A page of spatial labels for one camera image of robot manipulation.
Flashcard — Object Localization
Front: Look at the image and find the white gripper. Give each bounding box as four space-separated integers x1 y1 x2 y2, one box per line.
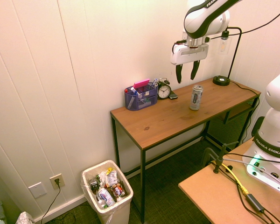
170 43 210 84

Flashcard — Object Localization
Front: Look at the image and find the white jasmine tea can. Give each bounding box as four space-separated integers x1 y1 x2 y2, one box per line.
189 84 204 111

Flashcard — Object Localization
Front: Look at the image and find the white and blue drink can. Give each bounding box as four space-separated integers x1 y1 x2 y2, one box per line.
97 187 115 207

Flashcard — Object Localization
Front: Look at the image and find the white trash bin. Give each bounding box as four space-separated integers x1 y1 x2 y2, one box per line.
81 159 134 224
81 160 134 224

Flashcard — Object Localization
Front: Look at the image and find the black alarm clock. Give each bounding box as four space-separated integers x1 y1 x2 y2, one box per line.
157 77 172 100

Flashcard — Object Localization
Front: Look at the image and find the black desk lamp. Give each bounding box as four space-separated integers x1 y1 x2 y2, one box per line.
212 26 243 87

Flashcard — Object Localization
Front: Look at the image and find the pink sticky note pad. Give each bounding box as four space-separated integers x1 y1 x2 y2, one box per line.
133 79 150 89

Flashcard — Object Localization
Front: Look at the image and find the blue mesh desk organizer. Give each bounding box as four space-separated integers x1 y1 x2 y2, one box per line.
124 82 159 112

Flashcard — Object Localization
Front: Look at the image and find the black table clamp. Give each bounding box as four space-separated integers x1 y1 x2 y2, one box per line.
201 140 239 175

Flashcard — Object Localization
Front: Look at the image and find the white and yellow snack bag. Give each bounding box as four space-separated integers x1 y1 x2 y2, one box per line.
105 168 120 188

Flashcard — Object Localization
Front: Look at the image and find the light wooden robot board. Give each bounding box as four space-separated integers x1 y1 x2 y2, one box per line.
178 137 280 224

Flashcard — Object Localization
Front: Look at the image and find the crumpled white tissue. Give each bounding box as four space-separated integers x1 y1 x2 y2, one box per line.
97 171 109 188

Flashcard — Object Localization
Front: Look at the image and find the brown panda snack bag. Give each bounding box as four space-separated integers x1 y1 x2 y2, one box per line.
110 183 126 199

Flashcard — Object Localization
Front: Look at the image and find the white patterned pillow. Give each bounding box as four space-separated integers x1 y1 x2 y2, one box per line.
14 211 36 224

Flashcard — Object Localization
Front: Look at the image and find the wooden table with black frame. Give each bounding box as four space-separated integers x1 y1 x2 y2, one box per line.
110 77 262 224

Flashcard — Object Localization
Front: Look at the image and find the black lamp cord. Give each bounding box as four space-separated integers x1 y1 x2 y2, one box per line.
229 80 260 144

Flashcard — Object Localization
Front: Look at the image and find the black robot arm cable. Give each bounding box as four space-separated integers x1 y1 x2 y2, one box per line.
210 2 280 40

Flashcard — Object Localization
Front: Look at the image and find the yellow cable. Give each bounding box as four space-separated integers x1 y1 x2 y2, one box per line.
212 160 250 196

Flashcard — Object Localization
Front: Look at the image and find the grey cable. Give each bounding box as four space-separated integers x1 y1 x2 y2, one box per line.
223 158 280 191

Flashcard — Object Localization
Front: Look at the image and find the black cable adapter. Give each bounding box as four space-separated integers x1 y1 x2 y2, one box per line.
245 193 266 213

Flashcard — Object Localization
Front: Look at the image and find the beige wall outlet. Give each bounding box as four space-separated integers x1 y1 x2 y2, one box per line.
49 173 66 190

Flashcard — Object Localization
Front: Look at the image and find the black power plug cord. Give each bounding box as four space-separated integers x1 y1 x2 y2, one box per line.
40 178 72 224

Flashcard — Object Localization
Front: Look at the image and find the white blank wall plate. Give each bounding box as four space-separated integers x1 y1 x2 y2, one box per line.
28 182 48 199

